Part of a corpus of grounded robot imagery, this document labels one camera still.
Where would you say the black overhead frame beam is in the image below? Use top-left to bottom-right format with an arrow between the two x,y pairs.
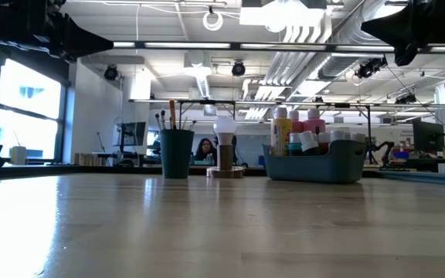
112,40 -> 445,55

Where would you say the silver ventilation duct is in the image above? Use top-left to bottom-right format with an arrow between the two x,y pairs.
317,0 -> 405,80

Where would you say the teal ribbed plastic cup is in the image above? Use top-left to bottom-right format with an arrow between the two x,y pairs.
159,129 -> 195,180

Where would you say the teal plastic bin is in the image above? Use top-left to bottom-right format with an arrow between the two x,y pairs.
261,138 -> 368,185

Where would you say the person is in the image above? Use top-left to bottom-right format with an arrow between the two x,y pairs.
194,137 -> 219,162

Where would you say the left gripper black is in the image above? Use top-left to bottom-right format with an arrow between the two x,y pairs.
36,0 -> 114,62

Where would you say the round black ceiling camera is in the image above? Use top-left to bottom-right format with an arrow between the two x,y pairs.
103,64 -> 119,81
231,60 -> 246,78

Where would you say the large yellow paint bottle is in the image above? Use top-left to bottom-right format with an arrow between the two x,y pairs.
270,107 -> 294,158

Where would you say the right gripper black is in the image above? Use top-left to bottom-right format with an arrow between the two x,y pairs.
360,0 -> 440,67

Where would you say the white bulb on metal base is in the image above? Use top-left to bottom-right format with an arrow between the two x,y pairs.
206,115 -> 246,179

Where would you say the black computer monitor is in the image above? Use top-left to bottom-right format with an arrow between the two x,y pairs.
118,121 -> 148,154
412,117 -> 445,152

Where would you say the pale cylindrical container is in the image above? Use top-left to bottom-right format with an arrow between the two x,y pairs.
10,145 -> 28,166

